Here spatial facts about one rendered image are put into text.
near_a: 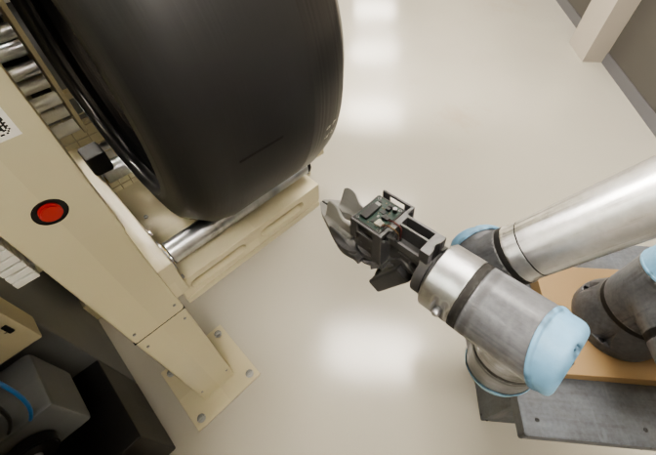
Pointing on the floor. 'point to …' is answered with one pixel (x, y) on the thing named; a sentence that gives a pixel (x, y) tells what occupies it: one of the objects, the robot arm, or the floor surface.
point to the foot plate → (195, 405)
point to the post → (93, 248)
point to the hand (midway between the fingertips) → (327, 208)
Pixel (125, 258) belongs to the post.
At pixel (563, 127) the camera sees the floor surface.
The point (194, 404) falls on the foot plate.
